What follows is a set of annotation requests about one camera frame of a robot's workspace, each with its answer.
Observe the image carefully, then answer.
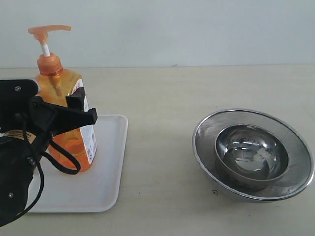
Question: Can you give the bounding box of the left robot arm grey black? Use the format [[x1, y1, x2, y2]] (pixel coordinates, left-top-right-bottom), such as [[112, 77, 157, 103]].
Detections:
[[0, 87, 97, 226]]

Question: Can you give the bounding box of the small stainless steel bowl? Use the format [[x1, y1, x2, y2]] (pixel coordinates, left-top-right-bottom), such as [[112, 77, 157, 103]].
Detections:
[[214, 124, 290, 192]]

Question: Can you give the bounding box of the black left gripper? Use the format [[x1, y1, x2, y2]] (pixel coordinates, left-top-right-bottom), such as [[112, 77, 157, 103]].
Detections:
[[0, 87, 98, 138]]

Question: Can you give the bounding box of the white rectangular plastic tray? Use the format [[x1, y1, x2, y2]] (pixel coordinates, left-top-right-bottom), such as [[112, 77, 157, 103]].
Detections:
[[30, 115, 128, 213]]

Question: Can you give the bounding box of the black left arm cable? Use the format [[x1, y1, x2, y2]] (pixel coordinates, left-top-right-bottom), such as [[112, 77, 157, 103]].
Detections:
[[0, 113, 82, 228]]

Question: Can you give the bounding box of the steel mesh strainer basin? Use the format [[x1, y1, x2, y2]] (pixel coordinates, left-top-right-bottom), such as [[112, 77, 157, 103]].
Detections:
[[192, 109, 315, 203]]

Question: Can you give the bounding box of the left wrist camera black silver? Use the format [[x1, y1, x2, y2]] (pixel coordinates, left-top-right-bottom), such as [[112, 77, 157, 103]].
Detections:
[[0, 78, 41, 103]]

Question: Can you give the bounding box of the orange pump soap bottle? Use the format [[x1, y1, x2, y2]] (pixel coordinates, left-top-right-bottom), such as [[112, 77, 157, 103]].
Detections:
[[28, 25, 97, 173]]

